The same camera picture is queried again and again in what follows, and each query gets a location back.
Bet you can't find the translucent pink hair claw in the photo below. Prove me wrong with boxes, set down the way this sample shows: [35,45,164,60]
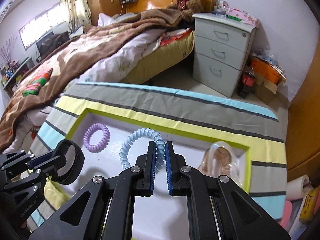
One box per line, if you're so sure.
[197,141,242,187]

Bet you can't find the pink floral box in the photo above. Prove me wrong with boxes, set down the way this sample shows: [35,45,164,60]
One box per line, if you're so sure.
[227,8,260,28]

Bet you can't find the purple spiral hair tie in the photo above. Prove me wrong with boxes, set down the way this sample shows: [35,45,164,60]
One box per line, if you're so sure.
[82,122,111,154]

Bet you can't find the cola bottle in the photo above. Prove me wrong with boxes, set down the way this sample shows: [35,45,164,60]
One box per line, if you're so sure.
[237,68,255,98]

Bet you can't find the light blue spiral hair tie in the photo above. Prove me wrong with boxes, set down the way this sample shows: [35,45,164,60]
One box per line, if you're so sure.
[119,127,166,174]

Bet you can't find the green shallow cardboard box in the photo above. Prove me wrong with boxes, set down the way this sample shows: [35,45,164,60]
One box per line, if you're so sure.
[43,107,252,240]

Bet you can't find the wooden headboard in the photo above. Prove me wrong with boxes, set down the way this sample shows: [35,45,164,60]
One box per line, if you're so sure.
[125,0,214,13]

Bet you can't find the striped bed sheet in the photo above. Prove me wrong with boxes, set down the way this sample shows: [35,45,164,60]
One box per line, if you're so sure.
[28,82,287,230]

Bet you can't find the patterned window curtain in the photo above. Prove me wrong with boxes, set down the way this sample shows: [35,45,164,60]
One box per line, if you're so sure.
[60,0,91,34]

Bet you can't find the large wooden wardrobe right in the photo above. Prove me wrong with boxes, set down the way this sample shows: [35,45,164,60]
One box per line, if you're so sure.
[285,46,319,181]

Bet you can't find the white paper roll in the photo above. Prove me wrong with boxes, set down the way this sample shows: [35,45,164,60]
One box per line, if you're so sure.
[286,175,310,201]

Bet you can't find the yellow mattress sheet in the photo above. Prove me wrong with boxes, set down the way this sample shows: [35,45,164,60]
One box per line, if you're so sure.
[121,31,195,85]

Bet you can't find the pink plastic stool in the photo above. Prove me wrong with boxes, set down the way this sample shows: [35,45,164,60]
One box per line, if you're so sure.
[279,200,293,228]

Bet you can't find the cardboard box on floor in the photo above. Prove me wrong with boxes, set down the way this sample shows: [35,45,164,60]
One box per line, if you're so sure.
[252,73,286,105]

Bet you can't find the brown fleece blanket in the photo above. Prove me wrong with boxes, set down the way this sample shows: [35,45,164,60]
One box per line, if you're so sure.
[1,9,182,151]

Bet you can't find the white lilac duvet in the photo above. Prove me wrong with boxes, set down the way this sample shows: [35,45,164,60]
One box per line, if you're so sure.
[5,28,165,152]

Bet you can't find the grey drawer nightstand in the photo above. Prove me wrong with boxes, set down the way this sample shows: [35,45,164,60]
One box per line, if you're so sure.
[193,13,257,98]

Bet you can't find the orange plastic bin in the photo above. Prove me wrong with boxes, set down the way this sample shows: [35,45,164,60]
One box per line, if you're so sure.
[251,56,281,85]

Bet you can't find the yellow tin box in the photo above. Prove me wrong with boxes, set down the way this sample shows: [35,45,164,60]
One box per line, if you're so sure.
[299,187,319,224]

